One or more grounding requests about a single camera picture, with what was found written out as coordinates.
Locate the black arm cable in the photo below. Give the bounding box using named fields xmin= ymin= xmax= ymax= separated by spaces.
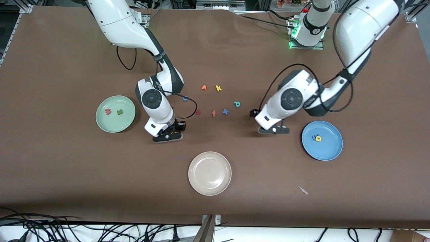
xmin=117 ymin=45 xmax=198 ymax=119
xmin=260 ymin=0 xmax=403 ymax=113

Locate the blue plate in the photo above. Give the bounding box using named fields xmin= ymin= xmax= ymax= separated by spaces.
xmin=301 ymin=121 xmax=343 ymax=161

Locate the silver table bracket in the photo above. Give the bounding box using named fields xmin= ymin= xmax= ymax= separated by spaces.
xmin=202 ymin=214 xmax=221 ymax=226

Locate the beige plate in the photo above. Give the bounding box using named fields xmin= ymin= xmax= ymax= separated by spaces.
xmin=188 ymin=151 xmax=232 ymax=196

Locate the aluminium frame extrusion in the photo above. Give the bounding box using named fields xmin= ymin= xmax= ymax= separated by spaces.
xmin=18 ymin=0 xmax=34 ymax=14
xmin=405 ymin=0 xmax=430 ymax=23

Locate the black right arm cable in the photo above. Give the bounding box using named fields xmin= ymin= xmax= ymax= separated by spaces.
xmin=117 ymin=45 xmax=198 ymax=119

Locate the cardboard box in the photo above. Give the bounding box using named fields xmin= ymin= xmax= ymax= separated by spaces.
xmin=391 ymin=230 xmax=430 ymax=242

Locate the green plate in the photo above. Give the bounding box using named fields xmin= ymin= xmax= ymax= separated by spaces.
xmin=95 ymin=95 xmax=136 ymax=133

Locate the grey metal equipment box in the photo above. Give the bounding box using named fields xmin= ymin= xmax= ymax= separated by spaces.
xmin=196 ymin=0 xmax=246 ymax=10

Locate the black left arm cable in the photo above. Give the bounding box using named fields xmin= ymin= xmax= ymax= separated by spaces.
xmin=260 ymin=0 xmax=403 ymax=113

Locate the black floor cable bundle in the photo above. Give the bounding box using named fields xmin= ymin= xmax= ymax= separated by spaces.
xmin=0 ymin=208 xmax=202 ymax=242

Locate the grey support beam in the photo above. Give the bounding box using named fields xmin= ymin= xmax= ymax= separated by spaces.
xmin=192 ymin=215 xmax=215 ymax=242

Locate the black base power cable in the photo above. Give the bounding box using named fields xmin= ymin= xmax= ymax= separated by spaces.
xmin=239 ymin=9 xmax=296 ymax=31

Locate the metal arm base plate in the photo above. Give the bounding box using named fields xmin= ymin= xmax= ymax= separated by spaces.
xmin=134 ymin=12 xmax=150 ymax=29
xmin=289 ymin=17 xmax=325 ymax=50

